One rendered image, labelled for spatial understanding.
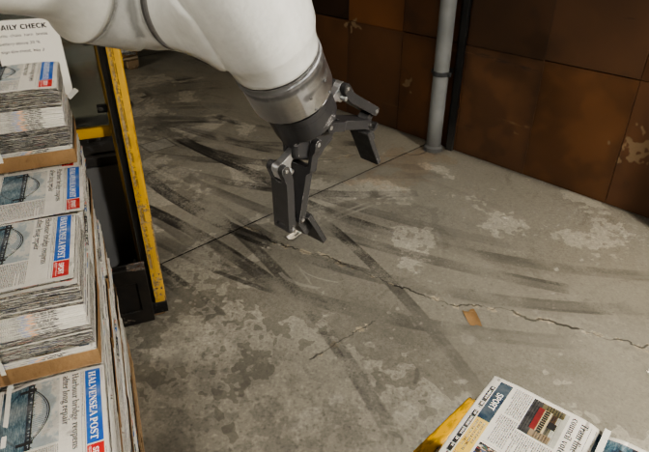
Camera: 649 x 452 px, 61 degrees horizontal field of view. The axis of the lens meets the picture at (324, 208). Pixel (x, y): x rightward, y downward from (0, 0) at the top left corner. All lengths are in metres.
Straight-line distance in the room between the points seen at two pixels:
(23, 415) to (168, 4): 1.00
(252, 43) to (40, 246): 0.97
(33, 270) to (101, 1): 0.84
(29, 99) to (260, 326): 1.45
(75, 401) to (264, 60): 0.97
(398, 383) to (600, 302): 1.16
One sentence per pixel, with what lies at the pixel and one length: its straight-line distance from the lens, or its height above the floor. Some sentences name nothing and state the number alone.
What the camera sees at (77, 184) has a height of 1.07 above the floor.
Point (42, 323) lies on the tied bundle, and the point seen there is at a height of 0.98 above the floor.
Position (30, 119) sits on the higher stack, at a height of 1.21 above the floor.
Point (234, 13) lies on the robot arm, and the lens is 0.46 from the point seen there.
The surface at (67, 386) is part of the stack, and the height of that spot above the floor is 0.83.
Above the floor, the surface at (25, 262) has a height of 1.07.
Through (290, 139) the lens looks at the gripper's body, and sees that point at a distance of 0.60.
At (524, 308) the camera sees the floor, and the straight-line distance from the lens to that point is 2.87.
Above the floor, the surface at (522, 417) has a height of 1.03.
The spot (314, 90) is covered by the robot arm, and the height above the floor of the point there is 1.58.
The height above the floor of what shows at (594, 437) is 1.03.
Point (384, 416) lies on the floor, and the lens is 2.27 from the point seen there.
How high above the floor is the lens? 1.75
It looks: 30 degrees down
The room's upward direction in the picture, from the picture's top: straight up
